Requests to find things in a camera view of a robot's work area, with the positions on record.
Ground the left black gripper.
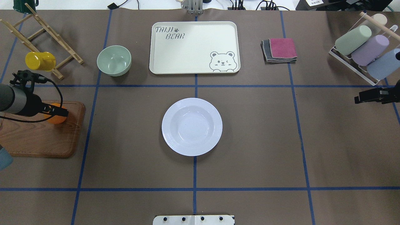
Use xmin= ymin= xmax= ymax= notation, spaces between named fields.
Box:
xmin=21 ymin=91 xmax=69 ymax=117

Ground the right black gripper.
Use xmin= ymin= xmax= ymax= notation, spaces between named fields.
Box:
xmin=354 ymin=84 xmax=400 ymax=104

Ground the orange fruit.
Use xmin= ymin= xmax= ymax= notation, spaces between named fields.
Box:
xmin=43 ymin=103 xmax=67 ymax=124

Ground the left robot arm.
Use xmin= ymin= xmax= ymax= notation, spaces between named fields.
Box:
xmin=0 ymin=84 xmax=69 ymax=121

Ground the wooden tray board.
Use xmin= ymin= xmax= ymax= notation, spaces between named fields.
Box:
xmin=0 ymin=101 xmax=86 ymax=158

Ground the cream bear tray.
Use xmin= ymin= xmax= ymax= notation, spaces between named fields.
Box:
xmin=149 ymin=21 xmax=241 ymax=75

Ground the blue tumbler cup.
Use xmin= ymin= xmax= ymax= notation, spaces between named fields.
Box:
xmin=367 ymin=48 xmax=400 ymax=80

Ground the purple tumbler cup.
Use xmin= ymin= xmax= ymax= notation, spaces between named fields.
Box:
xmin=351 ymin=35 xmax=389 ymax=66

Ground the yellow plastic cup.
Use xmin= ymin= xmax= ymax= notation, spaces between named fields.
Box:
xmin=25 ymin=52 xmax=56 ymax=72

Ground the green tumbler cup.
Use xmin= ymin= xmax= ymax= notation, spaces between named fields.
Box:
xmin=335 ymin=25 xmax=372 ymax=55

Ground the wooden dish rack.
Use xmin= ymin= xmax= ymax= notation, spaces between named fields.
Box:
xmin=1 ymin=11 xmax=84 ymax=80

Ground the beige tumbler cup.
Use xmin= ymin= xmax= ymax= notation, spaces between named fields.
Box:
xmin=371 ymin=14 xmax=388 ymax=26

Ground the mint green bowl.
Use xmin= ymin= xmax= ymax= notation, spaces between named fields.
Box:
xmin=96 ymin=45 xmax=132 ymax=77

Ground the black laptop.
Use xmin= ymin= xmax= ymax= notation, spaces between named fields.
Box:
xmin=295 ymin=0 xmax=392 ymax=12

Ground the pink and grey cloth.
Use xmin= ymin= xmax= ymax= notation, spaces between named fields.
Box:
xmin=261 ymin=38 xmax=298 ymax=63

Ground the dark green mug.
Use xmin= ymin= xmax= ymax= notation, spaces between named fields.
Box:
xmin=13 ymin=0 xmax=39 ymax=14

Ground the small black device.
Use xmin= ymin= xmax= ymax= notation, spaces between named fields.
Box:
xmin=107 ymin=3 xmax=119 ymax=10

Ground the white round plate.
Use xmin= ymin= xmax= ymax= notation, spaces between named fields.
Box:
xmin=161 ymin=98 xmax=223 ymax=157

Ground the white wire cup rack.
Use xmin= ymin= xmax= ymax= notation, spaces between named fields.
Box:
xmin=328 ymin=12 xmax=399 ymax=86

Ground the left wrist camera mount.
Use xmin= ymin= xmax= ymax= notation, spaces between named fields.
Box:
xmin=9 ymin=70 xmax=48 ymax=89

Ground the aluminium frame post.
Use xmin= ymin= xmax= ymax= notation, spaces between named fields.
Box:
xmin=180 ymin=0 xmax=204 ymax=15

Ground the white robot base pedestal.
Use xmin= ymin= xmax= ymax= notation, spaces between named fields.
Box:
xmin=152 ymin=215 xmax=236 ymax=225

